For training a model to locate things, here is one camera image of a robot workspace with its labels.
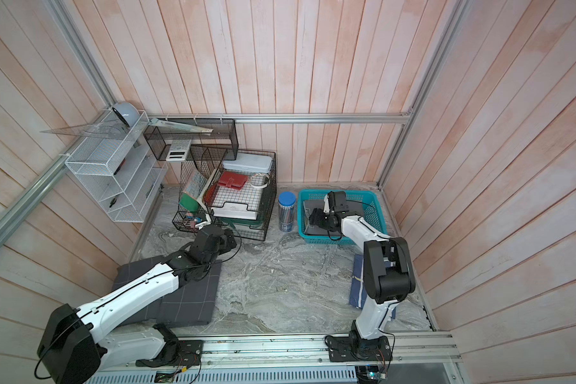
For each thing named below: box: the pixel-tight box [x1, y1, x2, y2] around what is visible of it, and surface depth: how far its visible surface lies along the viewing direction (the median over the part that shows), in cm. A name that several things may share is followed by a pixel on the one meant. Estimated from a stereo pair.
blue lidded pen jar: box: [277, 191, 296, 233], surface depth 96 cm
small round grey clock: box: [112, 101, 140, 128], surface depth 85 cm
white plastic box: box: [222, 153, 273, 174], surface depth 98 cm
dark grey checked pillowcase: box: [159, 260, 222, 325], surface depth 81 cm
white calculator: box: [165, 139, 192, 161], surface depth 100 cm
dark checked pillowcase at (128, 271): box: [111, 255, 164, 292], surface depth 92 cm
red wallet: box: [218, 171, 248, 190], surface depth 94 cm
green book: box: [179, 192, 200, 213], surface depth 106 cm
